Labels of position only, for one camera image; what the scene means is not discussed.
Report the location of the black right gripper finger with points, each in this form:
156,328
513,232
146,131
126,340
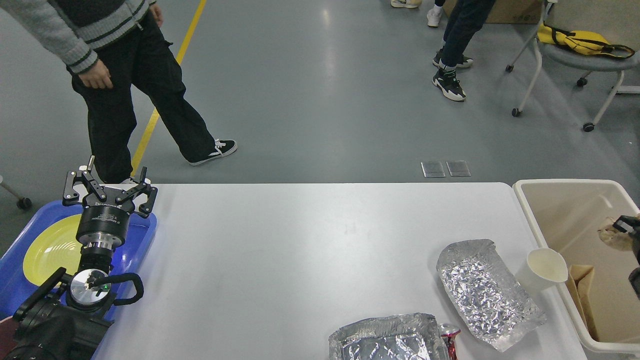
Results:
627,224

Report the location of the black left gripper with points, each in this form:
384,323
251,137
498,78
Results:
105,225

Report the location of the brown paper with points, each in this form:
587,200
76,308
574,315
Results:
621,241

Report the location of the yellow plate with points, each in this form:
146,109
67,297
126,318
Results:
55,247

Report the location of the brown paper bag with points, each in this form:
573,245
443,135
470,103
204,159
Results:
579,285

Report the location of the white paper cup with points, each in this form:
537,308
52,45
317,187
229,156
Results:
542,269

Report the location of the blue plastic tray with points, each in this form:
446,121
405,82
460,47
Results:
15,288

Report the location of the pink mug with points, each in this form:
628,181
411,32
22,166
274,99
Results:
8,327

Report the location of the small aluminium foil piece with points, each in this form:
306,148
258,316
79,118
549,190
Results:
490,301

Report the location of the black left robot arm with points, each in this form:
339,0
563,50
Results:
65,317

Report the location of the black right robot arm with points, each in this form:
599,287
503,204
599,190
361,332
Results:
634,277

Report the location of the beige plastic bin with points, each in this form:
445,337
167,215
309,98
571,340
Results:
564,214

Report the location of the chair caster wheel leg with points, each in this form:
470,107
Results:
22,202

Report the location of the person in grey sweater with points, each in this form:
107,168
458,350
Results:
108,47

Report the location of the grey office chair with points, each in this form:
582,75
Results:
571,59

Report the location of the right floor outlet plate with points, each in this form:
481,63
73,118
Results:
458,168

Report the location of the floor outlet plate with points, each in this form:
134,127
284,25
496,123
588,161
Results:
433,169
458,168

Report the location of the yellow bag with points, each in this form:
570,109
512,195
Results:
583,42

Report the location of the left floor outlet plate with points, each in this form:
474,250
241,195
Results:
433,169

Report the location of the large crumpled aluminium foil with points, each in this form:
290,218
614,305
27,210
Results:
414,336

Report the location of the person in dark jeans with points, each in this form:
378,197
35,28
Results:
466,18

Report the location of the person in black shorts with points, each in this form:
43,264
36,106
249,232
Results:
433,15

